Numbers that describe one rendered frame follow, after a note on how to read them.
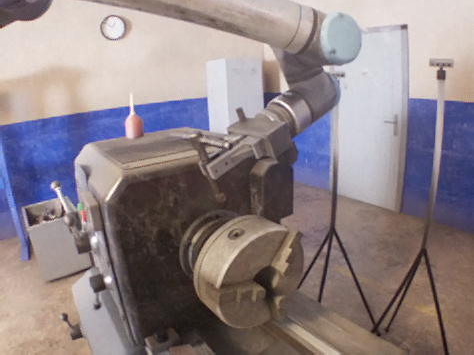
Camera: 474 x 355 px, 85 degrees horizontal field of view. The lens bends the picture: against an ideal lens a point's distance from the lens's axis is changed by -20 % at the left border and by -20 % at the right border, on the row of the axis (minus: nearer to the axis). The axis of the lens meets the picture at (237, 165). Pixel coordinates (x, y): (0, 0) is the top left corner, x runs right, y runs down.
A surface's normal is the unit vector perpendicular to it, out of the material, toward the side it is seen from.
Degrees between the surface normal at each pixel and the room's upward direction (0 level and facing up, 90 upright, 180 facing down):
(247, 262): 90
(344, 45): 91
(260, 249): 90
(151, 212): 90
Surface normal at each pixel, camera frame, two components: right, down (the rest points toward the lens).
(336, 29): 0.39, 0.23
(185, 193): 0.58, 0.18
